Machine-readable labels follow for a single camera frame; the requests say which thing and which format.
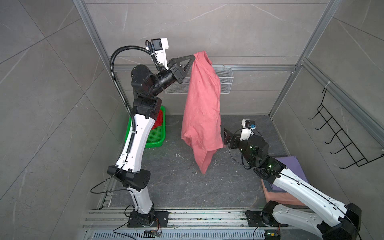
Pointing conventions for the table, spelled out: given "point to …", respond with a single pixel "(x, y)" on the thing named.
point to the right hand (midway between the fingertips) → (232, 128)
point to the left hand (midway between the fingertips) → (195, 54)
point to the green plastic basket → (157, 136)
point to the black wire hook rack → (357, 157)
